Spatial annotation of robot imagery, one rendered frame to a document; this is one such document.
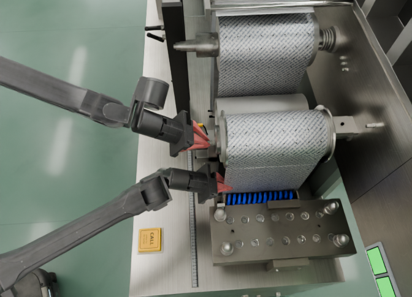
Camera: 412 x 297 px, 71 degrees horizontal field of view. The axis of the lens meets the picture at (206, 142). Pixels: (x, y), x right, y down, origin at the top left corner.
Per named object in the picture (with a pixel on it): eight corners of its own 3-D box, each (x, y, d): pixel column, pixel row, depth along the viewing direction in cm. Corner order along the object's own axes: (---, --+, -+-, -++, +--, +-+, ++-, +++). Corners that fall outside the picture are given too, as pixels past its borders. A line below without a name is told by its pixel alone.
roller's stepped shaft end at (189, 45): (174, 46, 81) (173, 37, 78) (195, 46, 81) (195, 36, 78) (174, 55, 79) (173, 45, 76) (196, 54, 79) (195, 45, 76)
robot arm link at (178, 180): (167, 189, 73) (170, 166, 74) (157, 187, 79) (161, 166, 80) (190, 192, 76) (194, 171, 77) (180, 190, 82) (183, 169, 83)
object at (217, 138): (216, 149, 69) (215, 158, 76) (225, 149, 69) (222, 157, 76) (214, 120, 71) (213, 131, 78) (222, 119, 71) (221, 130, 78)
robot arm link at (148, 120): (124, 130, 65) (134, 130, 61) (132, 101, 66) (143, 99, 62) (151, 139, 69) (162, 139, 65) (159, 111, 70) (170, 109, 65)
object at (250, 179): (222, 193, 90) (225, 168, 74) (297, 188, 91) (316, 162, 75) (222, 195, 90) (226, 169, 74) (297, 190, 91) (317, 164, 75)
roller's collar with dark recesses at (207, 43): (195, 46, 83) (194, 27, 77) (216, 45, 83) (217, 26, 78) (196, 62, 80) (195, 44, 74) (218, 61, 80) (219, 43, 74)
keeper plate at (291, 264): (265, 265, 90) (272, 259, 80) (297, 263, 90) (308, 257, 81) (267, 274, 89) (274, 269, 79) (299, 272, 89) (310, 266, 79)
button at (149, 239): (140, 230, 96) (138, 228, 94) (161, 229, 97) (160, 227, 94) (139, 252, 93) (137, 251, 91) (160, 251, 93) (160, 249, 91)
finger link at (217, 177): (227, 206, 86) (199, 203, 82) (224, 183, 90) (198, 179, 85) (240, 198, 81) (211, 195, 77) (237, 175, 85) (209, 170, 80)
